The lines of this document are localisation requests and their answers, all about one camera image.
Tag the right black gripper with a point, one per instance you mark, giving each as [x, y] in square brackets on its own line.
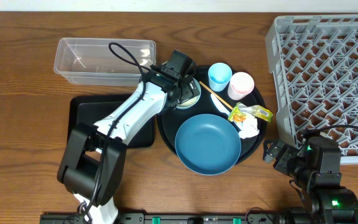
[278, 154]

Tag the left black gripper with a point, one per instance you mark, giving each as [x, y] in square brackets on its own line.
[187, 93]

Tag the light blue bowl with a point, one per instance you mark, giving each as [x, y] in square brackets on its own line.
[188, 104]

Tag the dark blue plate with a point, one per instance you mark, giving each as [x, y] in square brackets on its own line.
[208, 144]

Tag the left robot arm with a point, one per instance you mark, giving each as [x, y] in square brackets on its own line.
[93, 161]

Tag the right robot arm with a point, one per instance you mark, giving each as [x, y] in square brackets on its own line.
[314, 170]

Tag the grey dishwasher rack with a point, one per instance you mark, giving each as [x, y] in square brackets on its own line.
[314, 63]

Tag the white plastic spoon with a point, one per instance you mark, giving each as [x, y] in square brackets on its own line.
[219, 106]

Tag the light blue cup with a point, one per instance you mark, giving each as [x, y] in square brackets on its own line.
[219, 75]

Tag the round black serving tray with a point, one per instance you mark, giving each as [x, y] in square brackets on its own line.
[169, 121]

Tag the wooden chopstick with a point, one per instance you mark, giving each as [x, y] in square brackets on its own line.
[216, 95]

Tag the crumpled white napkin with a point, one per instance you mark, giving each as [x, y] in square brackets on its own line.
[248, 127]

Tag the pink cup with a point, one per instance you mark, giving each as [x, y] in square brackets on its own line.
[240, 85]

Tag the yellow snack wrapper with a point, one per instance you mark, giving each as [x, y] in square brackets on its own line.
[241, 112]

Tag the black rectangular tray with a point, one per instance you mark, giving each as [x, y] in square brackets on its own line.
[90, 109]

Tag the clear plastic bin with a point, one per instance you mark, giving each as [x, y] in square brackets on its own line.
[91, 61]

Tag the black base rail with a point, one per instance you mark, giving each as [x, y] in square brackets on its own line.
[250, 218]

